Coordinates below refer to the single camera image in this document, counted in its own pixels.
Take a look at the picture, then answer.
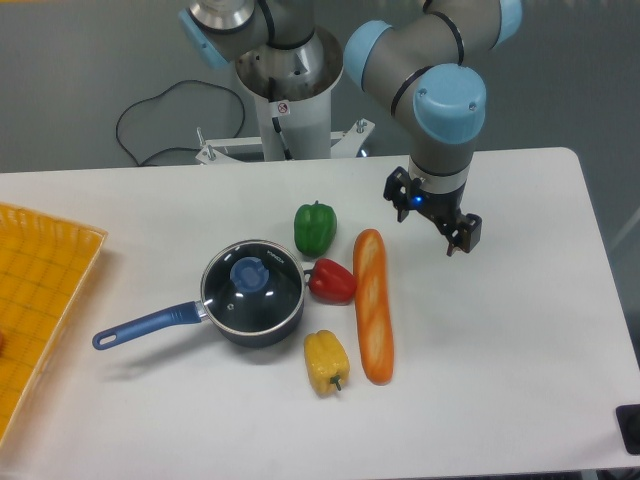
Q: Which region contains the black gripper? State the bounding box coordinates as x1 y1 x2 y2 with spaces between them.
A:
383 167 482 257

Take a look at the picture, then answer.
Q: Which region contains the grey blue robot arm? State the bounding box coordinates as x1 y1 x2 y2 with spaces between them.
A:
178 1 522 252

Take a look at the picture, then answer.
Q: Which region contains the glass lid blue knob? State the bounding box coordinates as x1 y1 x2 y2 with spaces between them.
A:
201 240 305 337

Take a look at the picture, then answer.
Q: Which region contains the orange baguette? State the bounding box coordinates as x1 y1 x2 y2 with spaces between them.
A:
353 229 395 385

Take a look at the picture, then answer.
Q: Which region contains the green bell pepper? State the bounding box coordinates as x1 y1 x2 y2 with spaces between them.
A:
293 201 337 258

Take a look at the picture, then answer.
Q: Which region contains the red bell pepper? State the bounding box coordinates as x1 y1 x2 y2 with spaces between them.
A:
308 258 357 304

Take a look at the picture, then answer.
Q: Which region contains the yellow bell pepper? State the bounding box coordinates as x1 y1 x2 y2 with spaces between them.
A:
303 330 350 397

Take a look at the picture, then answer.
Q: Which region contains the black corner object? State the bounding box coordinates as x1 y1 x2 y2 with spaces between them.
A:
615 404 640 455

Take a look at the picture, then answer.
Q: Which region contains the yellow woven basket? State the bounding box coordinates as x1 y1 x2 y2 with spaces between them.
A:
1 203 108 438

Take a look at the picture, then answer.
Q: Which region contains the blue handled saucepan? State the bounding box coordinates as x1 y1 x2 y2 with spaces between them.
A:
91 239 315 350

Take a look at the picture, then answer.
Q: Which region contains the black floor cable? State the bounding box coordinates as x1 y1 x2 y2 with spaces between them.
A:
115 79 246 167

